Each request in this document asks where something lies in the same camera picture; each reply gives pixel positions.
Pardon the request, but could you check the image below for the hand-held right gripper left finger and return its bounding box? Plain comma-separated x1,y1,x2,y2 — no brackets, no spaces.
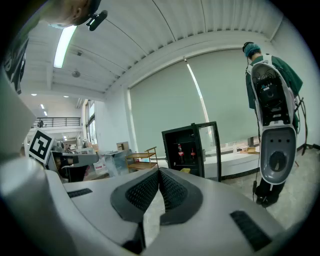
62,167,160,256

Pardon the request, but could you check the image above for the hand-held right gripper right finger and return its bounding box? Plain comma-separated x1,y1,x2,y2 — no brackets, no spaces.
142,167,286,256

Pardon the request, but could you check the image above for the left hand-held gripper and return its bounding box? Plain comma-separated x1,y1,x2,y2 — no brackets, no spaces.
27,127,100,183

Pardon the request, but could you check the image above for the black mini fridge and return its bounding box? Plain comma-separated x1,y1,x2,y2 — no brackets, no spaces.
161,121,222,183

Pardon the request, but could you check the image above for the grey marble floor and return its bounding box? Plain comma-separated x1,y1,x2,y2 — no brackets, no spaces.
84,147,313,238

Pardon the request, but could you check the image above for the plastic wrapped grey box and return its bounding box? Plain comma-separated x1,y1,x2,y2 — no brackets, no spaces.
104,149,134,178

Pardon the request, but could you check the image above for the dark balcony railing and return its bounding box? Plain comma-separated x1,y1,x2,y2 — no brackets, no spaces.
31,116,82,129

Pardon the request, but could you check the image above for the wooden shelf cart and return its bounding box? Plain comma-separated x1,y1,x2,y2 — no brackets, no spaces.
124,146,159,174

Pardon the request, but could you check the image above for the white low ledge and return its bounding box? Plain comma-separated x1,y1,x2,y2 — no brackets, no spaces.
199,138,262,181

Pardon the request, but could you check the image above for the white and grey backpack rig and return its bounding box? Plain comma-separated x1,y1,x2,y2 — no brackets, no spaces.
245,53,298,186

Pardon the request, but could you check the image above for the grey roller blind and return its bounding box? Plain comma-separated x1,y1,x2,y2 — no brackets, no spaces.
128,57,210,161
186,48,261,147

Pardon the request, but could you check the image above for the long ceiling strip lamp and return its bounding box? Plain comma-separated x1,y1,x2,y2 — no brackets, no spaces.
53,24,78,69

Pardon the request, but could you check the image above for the person's black printed shirt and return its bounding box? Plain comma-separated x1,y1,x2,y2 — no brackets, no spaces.
3,37,30,95

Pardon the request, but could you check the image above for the person's head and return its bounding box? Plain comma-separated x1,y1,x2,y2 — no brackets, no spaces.
37,0,102,27

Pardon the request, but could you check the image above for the black head-mounted camera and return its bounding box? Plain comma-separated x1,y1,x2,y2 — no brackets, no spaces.
85,9,109,32

